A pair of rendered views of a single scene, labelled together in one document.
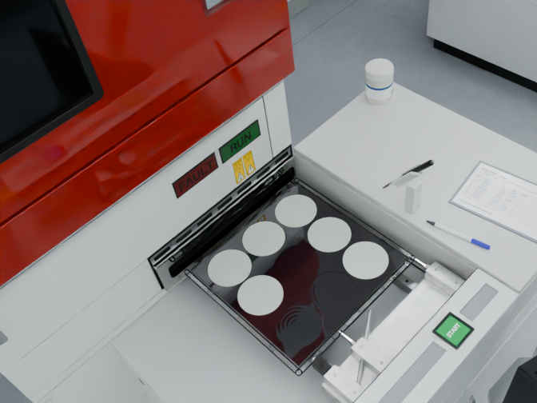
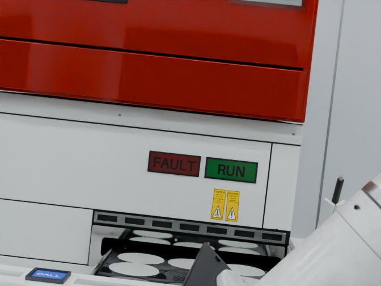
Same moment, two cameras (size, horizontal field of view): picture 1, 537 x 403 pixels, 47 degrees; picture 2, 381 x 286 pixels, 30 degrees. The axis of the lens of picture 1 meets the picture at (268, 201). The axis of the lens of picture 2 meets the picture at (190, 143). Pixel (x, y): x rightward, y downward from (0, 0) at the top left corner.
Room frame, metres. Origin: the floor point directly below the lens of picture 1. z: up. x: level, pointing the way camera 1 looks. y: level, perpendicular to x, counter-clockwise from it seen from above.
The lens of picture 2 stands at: (-0.34, -0.87, 1.24)
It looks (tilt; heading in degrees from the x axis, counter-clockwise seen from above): 3 degrees down; 38
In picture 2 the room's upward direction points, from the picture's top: 6 degrees clockwise
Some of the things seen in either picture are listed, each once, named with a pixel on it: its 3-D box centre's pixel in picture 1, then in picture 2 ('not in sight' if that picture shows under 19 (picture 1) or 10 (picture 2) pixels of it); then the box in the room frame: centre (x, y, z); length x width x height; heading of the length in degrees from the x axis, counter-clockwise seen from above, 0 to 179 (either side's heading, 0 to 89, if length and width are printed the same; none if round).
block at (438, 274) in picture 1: (445, 279); not in sight; (0.67, -0.34, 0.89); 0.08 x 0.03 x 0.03; 36
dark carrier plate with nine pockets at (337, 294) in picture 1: (296, 264); (189, 277); (0.78, -0.04, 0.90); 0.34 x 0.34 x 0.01; 36
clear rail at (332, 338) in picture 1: (359, 312); not in sight; (0.63, -0.14, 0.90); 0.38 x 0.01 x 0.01; 126
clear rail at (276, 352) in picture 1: (238, 318); (98, 267); (0.67, 0.11, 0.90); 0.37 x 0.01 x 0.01; 36
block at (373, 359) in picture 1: (371, 357); not in sight; (0.53, -0.14, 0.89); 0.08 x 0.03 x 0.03; 36
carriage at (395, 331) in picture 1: (395, 337); not in sight; (0.57, -0.21, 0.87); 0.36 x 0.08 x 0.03; 126
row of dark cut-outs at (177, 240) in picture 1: (224, 202); (189, 227); (0.94, 0.10, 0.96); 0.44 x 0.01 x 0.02; 126
